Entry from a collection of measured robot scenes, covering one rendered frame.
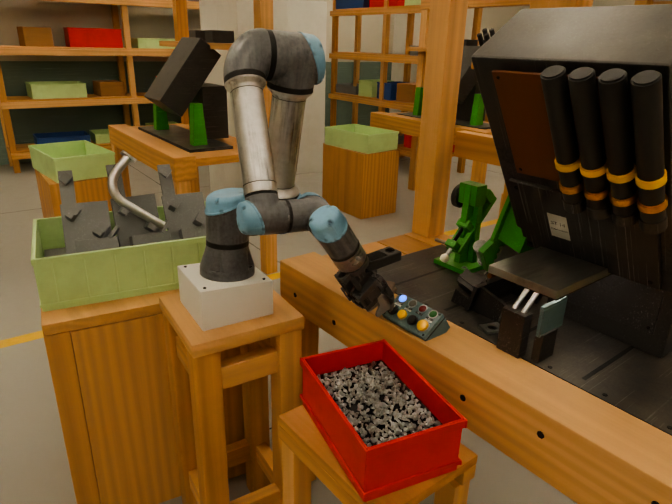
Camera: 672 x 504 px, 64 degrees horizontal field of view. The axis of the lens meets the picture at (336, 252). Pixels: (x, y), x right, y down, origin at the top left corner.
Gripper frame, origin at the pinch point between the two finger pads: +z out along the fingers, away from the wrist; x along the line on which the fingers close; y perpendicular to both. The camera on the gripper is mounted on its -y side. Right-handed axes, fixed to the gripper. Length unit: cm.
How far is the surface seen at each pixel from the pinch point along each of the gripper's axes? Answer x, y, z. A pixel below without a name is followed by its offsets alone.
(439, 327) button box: 12.7, -2.6, 4.3
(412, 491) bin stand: 36.9, 31.3, -4.3
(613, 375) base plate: 47, -16, 17
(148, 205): -99, 17, -20
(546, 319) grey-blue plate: 33.7, -15.7, 3.4
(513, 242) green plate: 17.5, -29.1, -1.3
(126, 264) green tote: -74, 37, -21
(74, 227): -103, 40, -30
